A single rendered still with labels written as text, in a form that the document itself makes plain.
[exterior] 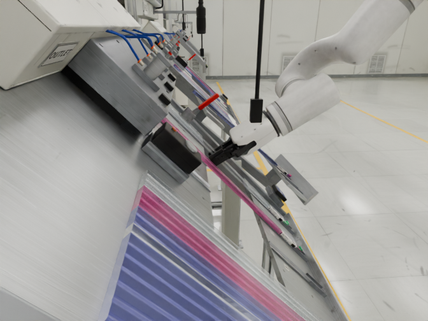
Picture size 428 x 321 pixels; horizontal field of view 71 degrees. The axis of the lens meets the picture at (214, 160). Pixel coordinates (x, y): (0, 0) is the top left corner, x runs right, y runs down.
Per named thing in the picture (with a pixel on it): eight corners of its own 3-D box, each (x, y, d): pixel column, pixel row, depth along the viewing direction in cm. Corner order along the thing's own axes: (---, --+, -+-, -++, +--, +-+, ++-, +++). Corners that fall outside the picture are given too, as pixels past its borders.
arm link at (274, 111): (270, 97, 76) (259, 104, 76) (279, 106, 68) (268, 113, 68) (285, 124, 79) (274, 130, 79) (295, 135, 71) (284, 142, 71)
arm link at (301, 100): (269, 93, 74) (285, 113, 67) (317, 63, 72) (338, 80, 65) (280, 117, 80) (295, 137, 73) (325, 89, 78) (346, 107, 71)
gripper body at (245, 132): (263, 103, 77) (225, 127, 78) (273, 113, 67) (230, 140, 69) (276, 127, 80) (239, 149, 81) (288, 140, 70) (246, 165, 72)
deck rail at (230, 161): (271, 224, 98) (286, 213, 97) (272, 228, 96) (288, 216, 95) (93, 53, 73) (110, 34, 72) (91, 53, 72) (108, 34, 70)
